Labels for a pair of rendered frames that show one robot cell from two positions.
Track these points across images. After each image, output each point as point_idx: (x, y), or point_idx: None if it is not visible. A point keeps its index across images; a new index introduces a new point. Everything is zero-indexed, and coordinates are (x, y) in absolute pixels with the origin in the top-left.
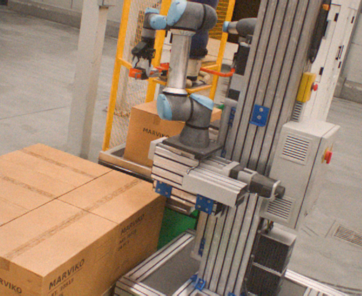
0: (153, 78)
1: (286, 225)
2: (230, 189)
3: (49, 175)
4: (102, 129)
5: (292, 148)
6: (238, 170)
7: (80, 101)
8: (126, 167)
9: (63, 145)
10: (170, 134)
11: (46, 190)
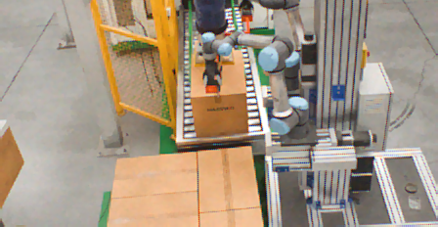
0: (162, 43)
1: (376, 151)
2: (350, 158)
3: (167, 192)
4: (81, 74)
5: (371, 106)
6: (341, 138)
7: (99, 89)
8: (204, 143)
9: (73, 117)
10: (234, 105)
11: (184, 209)
